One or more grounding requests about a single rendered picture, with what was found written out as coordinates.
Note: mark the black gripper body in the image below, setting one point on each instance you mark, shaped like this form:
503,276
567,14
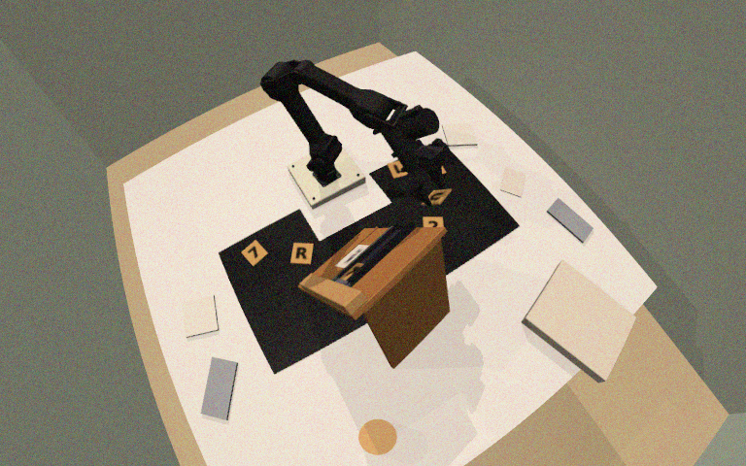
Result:
402,187

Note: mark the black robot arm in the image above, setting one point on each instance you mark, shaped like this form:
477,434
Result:
369,107

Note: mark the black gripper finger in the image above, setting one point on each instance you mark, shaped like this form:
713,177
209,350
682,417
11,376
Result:
420,194
437,176

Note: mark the grey cylindrical canister with tan lid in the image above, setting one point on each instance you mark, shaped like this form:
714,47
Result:
377,436

